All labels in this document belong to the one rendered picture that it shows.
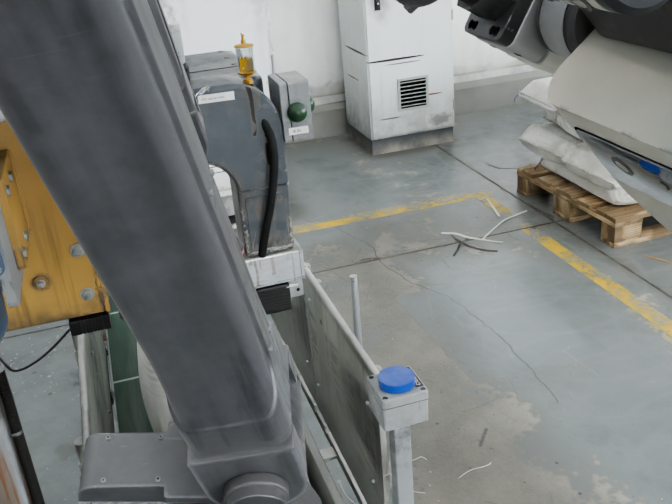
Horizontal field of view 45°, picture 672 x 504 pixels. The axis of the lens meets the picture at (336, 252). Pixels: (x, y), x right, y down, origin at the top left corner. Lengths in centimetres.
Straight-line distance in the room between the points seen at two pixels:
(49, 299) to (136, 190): 97
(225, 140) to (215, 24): 277
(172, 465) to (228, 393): 11
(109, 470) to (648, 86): 53
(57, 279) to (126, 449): 76
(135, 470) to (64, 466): 224
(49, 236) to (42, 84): 95
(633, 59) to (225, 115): 61
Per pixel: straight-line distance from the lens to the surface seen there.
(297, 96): 121
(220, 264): 34
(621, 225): 378
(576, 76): 82
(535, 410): 271
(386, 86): 500
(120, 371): 239
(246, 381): 39
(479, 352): 299
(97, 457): 51
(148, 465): 50
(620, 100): 76
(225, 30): 397
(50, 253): 124
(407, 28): 498
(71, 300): 127
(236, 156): 121
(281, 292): 131
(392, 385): 131
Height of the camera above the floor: 159
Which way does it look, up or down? 25 degrees down
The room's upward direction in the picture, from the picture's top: 5 degrees counter-clockwise
